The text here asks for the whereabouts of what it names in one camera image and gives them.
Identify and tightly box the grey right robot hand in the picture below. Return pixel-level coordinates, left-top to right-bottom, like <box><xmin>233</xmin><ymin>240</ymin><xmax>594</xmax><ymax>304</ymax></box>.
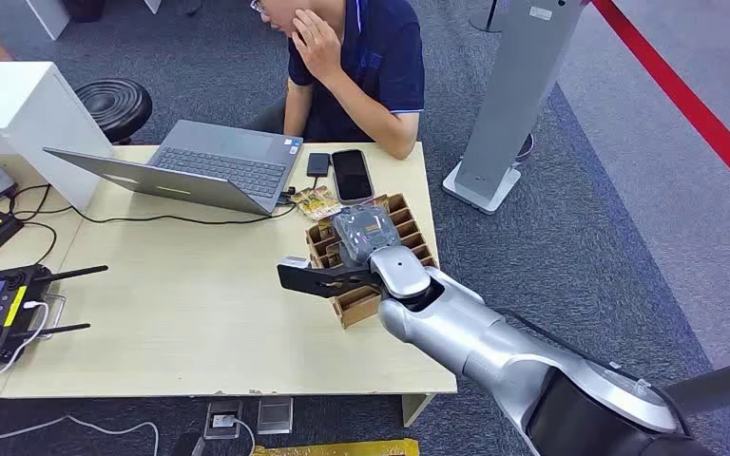
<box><xmin>330</xmin><ymin>203</ymin><xmax>404</xmax><ymax>266</ymax></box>

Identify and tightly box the person's left hand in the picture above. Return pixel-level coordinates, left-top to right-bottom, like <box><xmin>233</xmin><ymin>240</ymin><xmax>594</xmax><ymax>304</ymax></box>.
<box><xmin>290</xmin><ymin>9</ymin><xmax>345</xmax><ymax>86</ymax></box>

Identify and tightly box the wooden slotted card box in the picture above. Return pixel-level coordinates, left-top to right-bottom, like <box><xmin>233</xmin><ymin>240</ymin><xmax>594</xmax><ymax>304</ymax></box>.
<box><xmin>304</xmin><ymin>192</ymin><xmax>439</xmax><ymax>331</ymax></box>

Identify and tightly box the person at desk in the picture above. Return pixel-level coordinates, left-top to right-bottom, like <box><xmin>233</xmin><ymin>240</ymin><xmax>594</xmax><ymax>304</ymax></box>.
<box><xmin>248</xmin><ymin>0</ymin><xmax>426</xmax><ymax>162</ymax></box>

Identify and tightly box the yellow snack packet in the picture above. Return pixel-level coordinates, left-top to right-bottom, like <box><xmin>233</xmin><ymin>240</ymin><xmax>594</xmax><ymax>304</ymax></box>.
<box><xmin>289</xmin><ymin>185</ymin><xmax>343</xmax><ymax>222</ymax></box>

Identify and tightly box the black smartphone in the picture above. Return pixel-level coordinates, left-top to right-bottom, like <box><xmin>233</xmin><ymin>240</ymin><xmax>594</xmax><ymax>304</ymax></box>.
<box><xmin>330</xmin><ymin>148</ymin><xmax>376</xmax><ymax>206</ymax></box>

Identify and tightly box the small black power bank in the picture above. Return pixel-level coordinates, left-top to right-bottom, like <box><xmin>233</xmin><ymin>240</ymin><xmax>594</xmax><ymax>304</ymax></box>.
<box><xmin>305</xmin><ymin>152</ymin><xmax>332</xmax><ymax>179</ymax></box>

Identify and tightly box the grey open laptop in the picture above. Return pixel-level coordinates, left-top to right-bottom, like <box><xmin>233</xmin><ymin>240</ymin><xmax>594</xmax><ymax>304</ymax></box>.
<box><xmin>42</xmin><ymin>119</ymin><xmax>304</xmax><ymax>218</ymax></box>

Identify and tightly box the light wooden desk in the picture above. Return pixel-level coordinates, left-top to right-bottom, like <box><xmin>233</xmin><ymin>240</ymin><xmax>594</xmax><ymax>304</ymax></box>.
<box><xmin>0</xmin><ymin>142</ymin><xmax>459</xmax><ymax>429</ymax></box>

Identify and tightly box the grey kiosk stand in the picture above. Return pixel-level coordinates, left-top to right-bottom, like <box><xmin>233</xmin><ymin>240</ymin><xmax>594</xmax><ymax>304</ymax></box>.
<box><xmin>442</xmin><ymin>0</ymin><xmax>586</xmax><ymax>216</ymax></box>

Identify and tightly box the black round stool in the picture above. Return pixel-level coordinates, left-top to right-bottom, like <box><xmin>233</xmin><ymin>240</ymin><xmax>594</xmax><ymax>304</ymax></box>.
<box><xmin>73</xmin><ymin>78</ymin><xmax>154</xmax><ymax>146</ymax></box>

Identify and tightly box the yellow packaging strip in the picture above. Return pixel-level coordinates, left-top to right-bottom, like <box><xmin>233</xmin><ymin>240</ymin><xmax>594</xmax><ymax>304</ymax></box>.
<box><xmin>250</xmin><ymin>438</ymin><xmax>421</xmax><ymax>456</ymax></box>

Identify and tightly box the floor socket box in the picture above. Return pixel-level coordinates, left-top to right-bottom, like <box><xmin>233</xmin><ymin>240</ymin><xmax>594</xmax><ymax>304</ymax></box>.
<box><xmin>203</xmin><ymin>400</ymin><xmax>244</xmax><ymax>441</ymax></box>

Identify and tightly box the white furniture leg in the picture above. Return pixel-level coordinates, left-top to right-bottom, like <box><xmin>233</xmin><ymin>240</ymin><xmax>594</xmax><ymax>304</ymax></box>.
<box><xmin>23</xmin><ymin>0</ymin><xmax>71</xmax><ymax>42</ymax></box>

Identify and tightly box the white cabinet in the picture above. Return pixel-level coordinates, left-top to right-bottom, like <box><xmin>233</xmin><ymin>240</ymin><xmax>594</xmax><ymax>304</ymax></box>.
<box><xmin>0</xmin><ymin>61</ymin><xmax>116</xmax><ymax>214</ymax></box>

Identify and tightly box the red barrier belt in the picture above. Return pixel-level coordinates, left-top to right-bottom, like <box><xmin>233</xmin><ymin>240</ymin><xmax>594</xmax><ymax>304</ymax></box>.
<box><xmin>590</xmin><ymin>0</ymin><xmax>730</xmax><ymax>213</ymax></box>

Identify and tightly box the dark grey pole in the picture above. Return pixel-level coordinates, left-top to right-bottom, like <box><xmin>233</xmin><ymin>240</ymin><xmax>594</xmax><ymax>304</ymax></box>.
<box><xmin>661</xmin><ymin>353</ymin><xmax>730</xmax><ymax>415</ymax></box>

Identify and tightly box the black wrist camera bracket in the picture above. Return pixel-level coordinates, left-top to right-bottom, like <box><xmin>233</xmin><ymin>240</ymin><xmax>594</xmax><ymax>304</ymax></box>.
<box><xmin>277</xmin><ymin>262</ymin><xmax>383</xmax><ymax>301</ymax></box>

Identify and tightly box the black laptop cable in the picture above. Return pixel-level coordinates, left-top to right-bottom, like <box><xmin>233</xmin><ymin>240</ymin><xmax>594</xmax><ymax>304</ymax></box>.
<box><xmin>10</xmin><ymin>183</ymin><xmax>298</xmax><ymax>226</ymax></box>

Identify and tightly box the white socket cable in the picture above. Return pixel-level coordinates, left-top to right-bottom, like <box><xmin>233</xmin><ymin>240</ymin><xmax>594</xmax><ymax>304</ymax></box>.
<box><xmin>226</xmin><ymin>416</ymin><xmax>258</xmax><ymax>456</ymax></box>

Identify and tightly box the white floor cable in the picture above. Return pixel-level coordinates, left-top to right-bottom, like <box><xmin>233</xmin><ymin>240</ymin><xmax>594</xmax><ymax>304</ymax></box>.
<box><xmin>0</xmin><ymin>413</ymin><xmax>161</xmax><ymax>456</ymax></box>

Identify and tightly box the white controller cable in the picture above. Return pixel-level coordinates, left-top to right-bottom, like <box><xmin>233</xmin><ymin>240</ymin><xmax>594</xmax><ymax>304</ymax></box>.
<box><xmin>0</xmin><ymin>300</ymin><xmax>50</xmax><ymax>379</ymax></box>

